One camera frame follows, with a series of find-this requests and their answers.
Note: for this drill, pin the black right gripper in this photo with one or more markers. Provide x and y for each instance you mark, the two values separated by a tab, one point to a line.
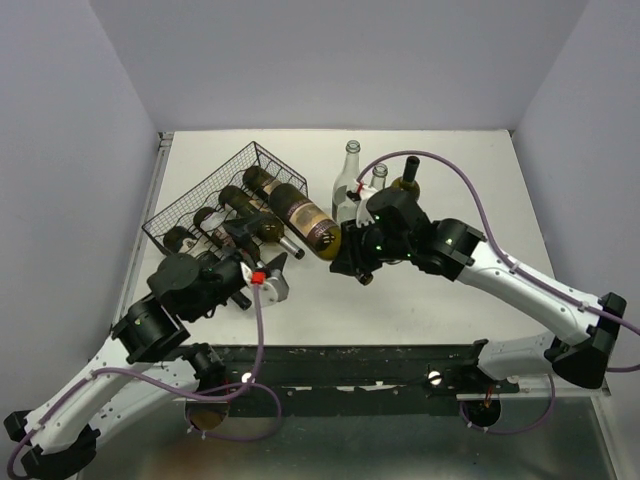
350	258

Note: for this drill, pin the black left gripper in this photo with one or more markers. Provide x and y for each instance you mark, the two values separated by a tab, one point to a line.
243	230

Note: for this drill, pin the green bottle brown label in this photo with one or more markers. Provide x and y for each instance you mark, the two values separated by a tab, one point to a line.
209	222

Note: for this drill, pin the short clear glass bottle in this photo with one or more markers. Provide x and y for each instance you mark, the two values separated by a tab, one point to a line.
379	177

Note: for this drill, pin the green bottle white label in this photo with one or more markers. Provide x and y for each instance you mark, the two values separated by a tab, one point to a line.
180	240

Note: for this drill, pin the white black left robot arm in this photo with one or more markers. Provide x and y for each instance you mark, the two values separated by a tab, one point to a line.
56	440

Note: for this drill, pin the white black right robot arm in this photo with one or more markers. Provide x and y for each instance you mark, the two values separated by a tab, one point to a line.
388	226

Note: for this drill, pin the tall clear glass bottle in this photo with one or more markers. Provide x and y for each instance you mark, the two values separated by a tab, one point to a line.
343	208

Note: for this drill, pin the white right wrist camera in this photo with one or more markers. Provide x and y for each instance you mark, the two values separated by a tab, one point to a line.
359	194

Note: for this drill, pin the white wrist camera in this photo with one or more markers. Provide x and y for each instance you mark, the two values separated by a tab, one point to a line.
359	194
268	286

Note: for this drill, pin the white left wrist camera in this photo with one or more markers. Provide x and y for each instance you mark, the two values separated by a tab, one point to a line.
268	286

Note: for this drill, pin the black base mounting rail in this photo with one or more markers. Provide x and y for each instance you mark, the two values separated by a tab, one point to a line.
340	381

